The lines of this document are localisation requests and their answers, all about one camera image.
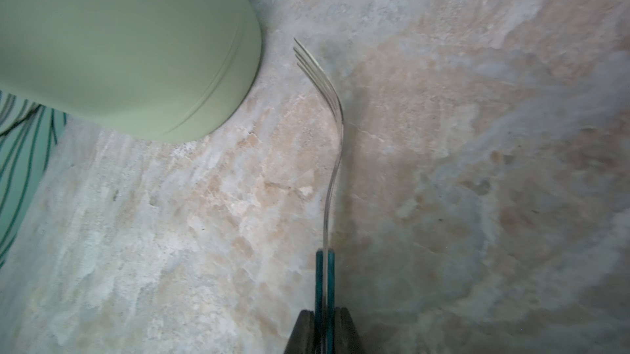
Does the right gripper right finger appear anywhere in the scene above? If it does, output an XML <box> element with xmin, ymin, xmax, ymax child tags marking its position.
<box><xmin>334</xmin><ymin>307</ymin><xmax>367</xmax><ymax>354</ymax></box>

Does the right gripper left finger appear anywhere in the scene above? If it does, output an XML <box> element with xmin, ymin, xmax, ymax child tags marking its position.
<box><xmin>284</xmin><ymin>310</ymin><xmax>315</xmax><ymax>354</ymax></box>

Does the green pitcher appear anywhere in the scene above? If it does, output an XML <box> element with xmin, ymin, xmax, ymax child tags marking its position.
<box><xmin>1</xmin><ymin>0</ymin><xmax>262</xmax><ymax>143</ymax></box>

